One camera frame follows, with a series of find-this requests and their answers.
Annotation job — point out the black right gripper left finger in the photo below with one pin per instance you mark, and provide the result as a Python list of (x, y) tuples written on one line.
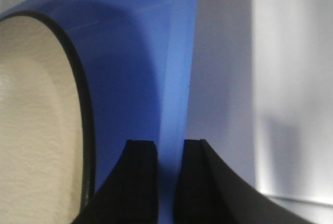
[(130, 193)]

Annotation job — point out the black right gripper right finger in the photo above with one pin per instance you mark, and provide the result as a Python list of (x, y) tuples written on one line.
[(209, 191)]

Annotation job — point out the beige plate with black rim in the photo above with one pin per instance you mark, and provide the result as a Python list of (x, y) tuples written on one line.
[(47, 131)]

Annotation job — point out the blue plastic tray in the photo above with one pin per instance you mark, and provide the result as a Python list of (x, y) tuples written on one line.
[(136, 56)]

